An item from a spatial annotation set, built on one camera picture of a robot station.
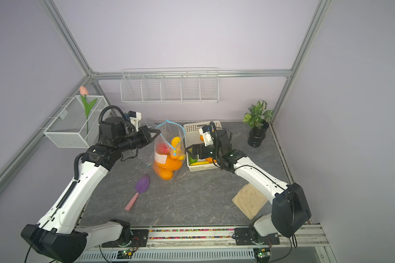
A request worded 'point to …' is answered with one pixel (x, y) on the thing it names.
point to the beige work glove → (249, 199)
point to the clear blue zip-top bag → (169, 150)
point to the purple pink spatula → (142, 184)
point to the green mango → (191, 160)
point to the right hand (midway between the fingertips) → (192, 147)
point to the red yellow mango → (161, 148)
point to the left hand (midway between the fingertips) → (161, 132)
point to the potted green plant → (258, 118)
